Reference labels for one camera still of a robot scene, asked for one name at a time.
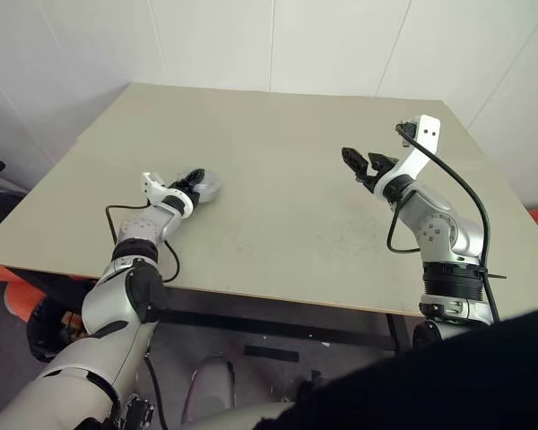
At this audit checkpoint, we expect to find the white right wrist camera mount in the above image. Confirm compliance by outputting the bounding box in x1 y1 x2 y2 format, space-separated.
375 114 442 194

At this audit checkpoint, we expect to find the grey rounded shape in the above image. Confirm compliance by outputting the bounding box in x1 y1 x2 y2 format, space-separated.
180 355 237 423

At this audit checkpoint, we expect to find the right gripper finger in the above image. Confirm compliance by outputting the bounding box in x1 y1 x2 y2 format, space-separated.
341 145 370 183
368 151 398 174

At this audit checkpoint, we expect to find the black table frame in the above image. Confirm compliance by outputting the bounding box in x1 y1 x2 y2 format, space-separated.
158 285 414 356

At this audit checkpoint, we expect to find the round grey motor lid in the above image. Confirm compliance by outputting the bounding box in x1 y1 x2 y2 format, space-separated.
178 166 223 198

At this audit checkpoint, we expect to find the orange fabric bundle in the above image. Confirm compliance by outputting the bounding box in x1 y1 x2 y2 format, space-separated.
0 261 51 323

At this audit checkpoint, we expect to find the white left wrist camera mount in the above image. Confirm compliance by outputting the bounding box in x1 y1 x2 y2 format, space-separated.
140 171 195 212

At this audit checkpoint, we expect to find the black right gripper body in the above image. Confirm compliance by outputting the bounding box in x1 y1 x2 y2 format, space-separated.
360 159 404 195

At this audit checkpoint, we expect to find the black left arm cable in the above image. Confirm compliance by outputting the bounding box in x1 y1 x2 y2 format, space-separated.
103 202 183 430

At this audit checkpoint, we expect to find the black tape strip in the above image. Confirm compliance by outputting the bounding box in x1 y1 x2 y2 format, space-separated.
243 344 301 364

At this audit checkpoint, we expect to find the small black studded part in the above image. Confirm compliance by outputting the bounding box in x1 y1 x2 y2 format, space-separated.
124 392 157 430

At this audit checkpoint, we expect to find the black cable tie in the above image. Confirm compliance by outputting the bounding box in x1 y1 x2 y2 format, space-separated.
476 265 508 281

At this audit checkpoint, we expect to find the black mesh bin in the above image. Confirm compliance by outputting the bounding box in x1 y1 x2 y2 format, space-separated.
25 297 91 365

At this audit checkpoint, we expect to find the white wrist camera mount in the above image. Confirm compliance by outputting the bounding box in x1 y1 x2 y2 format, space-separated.
140 171 195 212
375 114 442 194

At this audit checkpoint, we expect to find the large dark rounded shape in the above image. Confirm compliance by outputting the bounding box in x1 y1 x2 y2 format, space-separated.
256 305 538 430

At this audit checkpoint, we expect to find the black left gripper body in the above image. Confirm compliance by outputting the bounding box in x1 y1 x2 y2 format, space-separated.
180 180 204 205

